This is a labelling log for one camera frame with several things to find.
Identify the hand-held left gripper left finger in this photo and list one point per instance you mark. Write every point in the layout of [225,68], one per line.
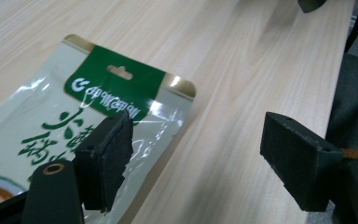
[105,168]

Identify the dark cloth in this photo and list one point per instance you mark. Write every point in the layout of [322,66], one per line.
[354,102]

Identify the green and white food packet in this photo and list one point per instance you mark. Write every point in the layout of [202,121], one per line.
[59,109]

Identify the dark object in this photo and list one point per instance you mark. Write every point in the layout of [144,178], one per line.
[310,4]

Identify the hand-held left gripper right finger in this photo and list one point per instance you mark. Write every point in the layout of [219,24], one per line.
[295,155]

